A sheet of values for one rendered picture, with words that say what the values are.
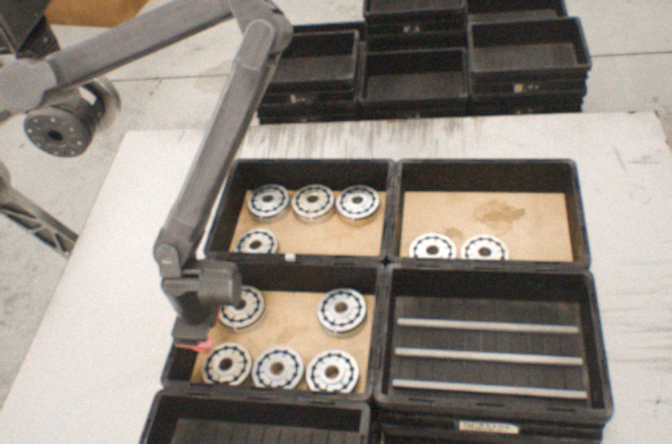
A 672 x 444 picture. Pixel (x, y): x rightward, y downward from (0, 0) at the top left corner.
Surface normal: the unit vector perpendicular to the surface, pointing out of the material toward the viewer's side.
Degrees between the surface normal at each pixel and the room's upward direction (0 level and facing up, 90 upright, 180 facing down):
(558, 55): 0
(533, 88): 90
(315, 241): 0
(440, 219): 0
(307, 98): 90
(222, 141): 60
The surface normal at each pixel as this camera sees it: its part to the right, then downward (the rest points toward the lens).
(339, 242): -0.13, -0.67
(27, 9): 0.99, -0.02
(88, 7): -0.26, 0.74
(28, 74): -0.14, 0.27
